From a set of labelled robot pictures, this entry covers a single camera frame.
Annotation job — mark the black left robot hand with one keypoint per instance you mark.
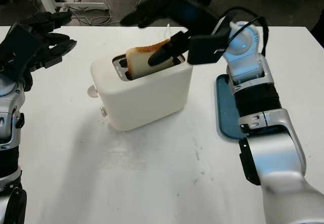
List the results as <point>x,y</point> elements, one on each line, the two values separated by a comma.
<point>54,49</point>

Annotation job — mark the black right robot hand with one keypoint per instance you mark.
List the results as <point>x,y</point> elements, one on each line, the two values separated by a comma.
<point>182,9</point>

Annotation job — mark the toast slice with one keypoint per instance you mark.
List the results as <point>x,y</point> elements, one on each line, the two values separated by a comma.
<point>141,62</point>

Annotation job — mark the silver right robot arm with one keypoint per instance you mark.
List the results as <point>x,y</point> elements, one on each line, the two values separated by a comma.
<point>268,133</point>

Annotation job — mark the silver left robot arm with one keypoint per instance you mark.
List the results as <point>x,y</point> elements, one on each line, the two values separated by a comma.
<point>10,123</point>

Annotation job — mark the cream white toaster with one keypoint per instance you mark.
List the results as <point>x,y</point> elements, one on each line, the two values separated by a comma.
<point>141,100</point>

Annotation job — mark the white power strip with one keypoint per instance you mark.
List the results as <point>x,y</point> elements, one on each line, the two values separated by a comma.
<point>62,8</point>

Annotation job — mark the blue plastic tray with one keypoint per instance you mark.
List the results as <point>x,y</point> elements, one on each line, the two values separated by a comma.
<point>225,112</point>

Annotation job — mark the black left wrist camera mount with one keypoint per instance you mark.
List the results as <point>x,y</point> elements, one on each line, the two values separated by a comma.
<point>17,54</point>

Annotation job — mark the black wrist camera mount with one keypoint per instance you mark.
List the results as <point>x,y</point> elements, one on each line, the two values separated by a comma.
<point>205,49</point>
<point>17,54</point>

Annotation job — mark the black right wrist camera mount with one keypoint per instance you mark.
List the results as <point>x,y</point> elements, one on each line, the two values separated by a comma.
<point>205,49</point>

